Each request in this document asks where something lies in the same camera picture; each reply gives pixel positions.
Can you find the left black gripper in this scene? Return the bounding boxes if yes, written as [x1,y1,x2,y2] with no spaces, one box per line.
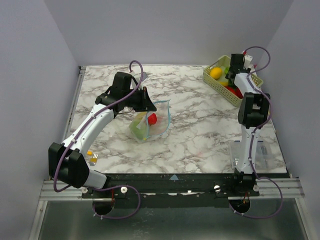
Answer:
[123,86,158,113]

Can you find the yellow red mango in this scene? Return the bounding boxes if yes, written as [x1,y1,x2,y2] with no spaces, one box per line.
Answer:
[136,112,147,119]

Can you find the red apple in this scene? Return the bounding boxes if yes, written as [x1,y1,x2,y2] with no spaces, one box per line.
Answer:
[147,113,158,126]

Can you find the clear zip top bag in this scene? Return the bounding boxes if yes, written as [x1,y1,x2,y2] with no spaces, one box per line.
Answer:
[128,100,171,143]

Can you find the green white cabbage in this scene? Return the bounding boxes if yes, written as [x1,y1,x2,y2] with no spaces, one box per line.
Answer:
[129,116,148,141]

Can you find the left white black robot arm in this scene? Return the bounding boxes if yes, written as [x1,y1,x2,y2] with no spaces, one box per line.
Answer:
[48,72,157,198]

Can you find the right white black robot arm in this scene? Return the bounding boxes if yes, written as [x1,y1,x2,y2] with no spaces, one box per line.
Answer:
[226,53,270,196]

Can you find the green lettuce leaf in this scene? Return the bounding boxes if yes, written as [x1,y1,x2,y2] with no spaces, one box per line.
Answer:
[224,66,230,74]

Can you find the yellow banana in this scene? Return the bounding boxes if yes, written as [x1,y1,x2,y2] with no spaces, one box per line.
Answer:
[219,81,229,87]

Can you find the yellow lemon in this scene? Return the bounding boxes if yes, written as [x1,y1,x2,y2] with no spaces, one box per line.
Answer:
[209,67,223,80]

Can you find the red chili pepper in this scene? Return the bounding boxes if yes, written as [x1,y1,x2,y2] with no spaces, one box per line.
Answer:
[225,86,243,99]

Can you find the green plastic basket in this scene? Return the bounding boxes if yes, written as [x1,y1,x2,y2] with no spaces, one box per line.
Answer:
[203,53,264,107]

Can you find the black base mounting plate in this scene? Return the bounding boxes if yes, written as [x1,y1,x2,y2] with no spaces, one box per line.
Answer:
[82,173,259,209]

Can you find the clear plastic box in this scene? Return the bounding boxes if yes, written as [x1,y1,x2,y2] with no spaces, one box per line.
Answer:
[228,140,274,170]

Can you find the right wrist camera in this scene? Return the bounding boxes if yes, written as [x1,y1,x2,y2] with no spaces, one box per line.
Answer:
[243,54,253,69]

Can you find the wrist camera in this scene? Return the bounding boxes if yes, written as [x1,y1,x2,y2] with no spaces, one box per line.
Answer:
[130,71,148,89]
[243,54,253,69]

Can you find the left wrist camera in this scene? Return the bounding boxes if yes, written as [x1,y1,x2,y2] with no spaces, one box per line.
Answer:
[130,71,148,89]

